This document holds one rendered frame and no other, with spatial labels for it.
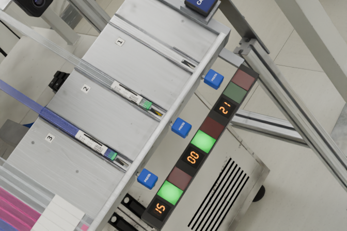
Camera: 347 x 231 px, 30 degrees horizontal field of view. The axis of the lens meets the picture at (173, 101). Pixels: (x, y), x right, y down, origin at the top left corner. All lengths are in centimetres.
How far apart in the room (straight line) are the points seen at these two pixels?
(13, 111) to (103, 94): 63
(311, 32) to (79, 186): 70
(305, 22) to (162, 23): 43
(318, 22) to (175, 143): 45
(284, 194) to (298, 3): 62
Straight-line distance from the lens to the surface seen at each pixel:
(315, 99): 203
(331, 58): 162
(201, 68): 117
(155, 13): 123
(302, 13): 152
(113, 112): 117
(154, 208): 113
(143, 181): 112
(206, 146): 116
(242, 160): 177
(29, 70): 186
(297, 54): 220
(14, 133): 160
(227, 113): 118
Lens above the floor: 141
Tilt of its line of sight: 36 degrees down
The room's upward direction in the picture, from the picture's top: 44 degrees counter-clockwise
